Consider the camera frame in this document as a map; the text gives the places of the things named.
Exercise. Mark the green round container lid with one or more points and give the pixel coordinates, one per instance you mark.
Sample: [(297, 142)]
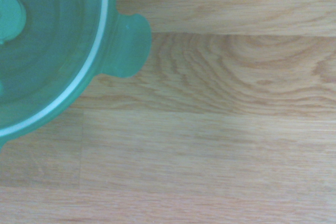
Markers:
[(65, 37)]

